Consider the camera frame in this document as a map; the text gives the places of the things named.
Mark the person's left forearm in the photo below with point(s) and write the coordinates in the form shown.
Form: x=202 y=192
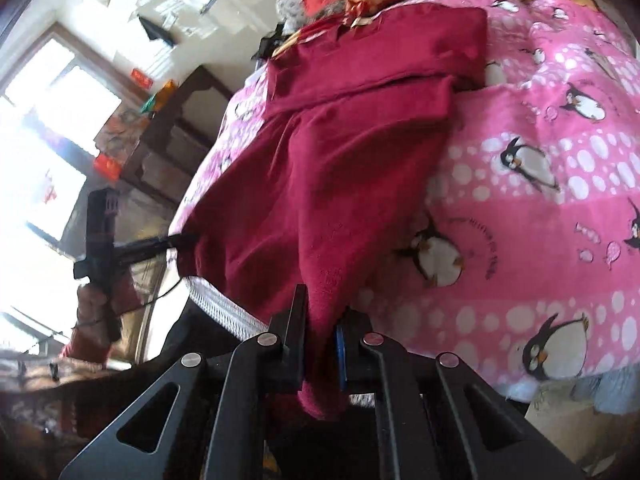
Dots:
x=85 y=347

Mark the cardboard box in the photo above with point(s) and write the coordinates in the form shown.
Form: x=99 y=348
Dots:
x=575 y=420

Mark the colourful printed box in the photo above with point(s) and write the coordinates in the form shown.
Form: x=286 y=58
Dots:
x=120 y=127

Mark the black hanging cloth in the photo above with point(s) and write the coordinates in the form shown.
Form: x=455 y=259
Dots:
x=156 y=31

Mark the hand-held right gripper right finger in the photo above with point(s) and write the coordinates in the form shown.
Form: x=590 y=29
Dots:
x=341 y=355

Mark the person's left hand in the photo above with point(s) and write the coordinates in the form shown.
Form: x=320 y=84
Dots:
x=90 y=310

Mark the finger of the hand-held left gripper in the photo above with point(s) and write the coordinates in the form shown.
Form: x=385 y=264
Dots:
x=155 y=246

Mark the dark red sweater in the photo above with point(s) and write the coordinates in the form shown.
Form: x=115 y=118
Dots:
x=325 y=185

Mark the green plastic item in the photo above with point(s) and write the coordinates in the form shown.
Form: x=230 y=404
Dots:
x=148 y=105

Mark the red wall sticker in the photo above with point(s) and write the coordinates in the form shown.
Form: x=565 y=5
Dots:
x=141 y=78

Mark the pink penguin print blanket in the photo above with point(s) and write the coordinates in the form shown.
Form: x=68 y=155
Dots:
x=550 y=135

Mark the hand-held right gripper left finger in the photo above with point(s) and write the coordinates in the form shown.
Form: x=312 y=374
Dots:
x=295 y=340

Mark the dark wooden table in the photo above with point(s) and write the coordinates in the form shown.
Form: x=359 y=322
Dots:
x=175 y=140

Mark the window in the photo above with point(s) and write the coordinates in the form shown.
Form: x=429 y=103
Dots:
x=45 y=160

